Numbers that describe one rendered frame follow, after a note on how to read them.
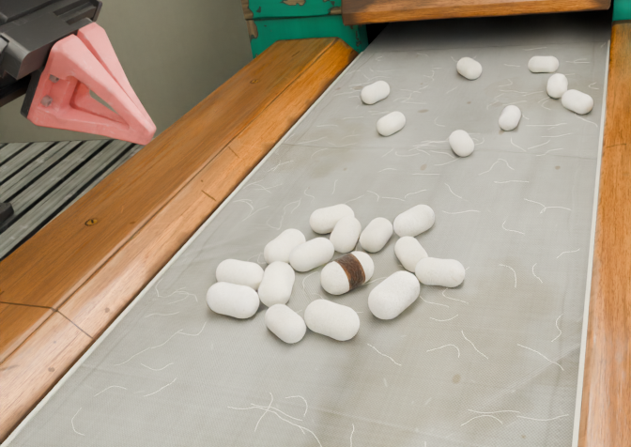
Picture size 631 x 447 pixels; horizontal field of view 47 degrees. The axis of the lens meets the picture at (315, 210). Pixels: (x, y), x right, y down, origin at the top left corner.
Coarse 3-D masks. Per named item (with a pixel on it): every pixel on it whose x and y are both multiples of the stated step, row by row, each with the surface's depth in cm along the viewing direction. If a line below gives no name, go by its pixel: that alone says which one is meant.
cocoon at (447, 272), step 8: (424, 264) 47; (432, 264) 47; (440, 264) 46; (448, 264) 46; (456, 264) 46; (416, 272) 47; (424, 272) 47; (432, 272) 46; (440, 272) 46; (448, 272) 46; (456, 272) 46; (464, 272) 46; (424, 280) 47; (432, 280) 47; (440, 280) 46; (448, 280) 46; (456, 280) 46
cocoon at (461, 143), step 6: (456, 132) 64; (462, 132) 63; (450, 138) 64; (456, 138) 63; (462, 138) 62; (468, 138) 62; (450, 144) 64; (456, 144) 62; (462, 144) 62; (468, 144) 62; (456, 150) 63; (462, 150) 62; (468, 150) 62; (462, 156) 63
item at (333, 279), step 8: (360, 256) 48; (368, 256) 48; (328, 264) 48; (336, 264) 48; (368, 264) 48; (328, 272) 47; (336, 272) 47; (344, 272) 47; (368, 272) 48; (320, 280) 48; (328, 280) 47; (336, 280) 47; (344, 280) 47; (328, 288) 47; (336, 288) 47; (344, 288) 47
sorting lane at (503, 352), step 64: (384, 64) 89; (448, 64) 85; (512, 64) 82; (576, 64) 79; (320, 128) 74; (448, 128) 69; (576, 128) 65; (256, 192) 64; (320, 192) 62; (384, 192) 60; (448, 192) 58; (512, 192) 57; (576, 192) 55; (192, 256) 56; (256, 256) 54; (384, 256) 51; (448, 256) 50; (512, 256) 49; (576, 256) 48; (128, 320) 50; (192, 320) 48; (256, 320) 47; (384, 320) 45; (448, 320) 44; (512, 320) 43; (576, 320) 42; (64, 384) 45; (128, 384) 44; (192, 384) 43; (256, 384) 42; (320, 384) 41; (384, 384) 40; (448, 384) 39; (512, 384) 39; (576, 384) 38
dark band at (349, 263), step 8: (344, 256) 48; (352, 256) 48; (344, 264) 47; (352, 264) 48; (360, 264) 48; (352, 272) 47; (360, 272) 48; (352, 280) 47; (360, 280) 48; (352, 288) 48
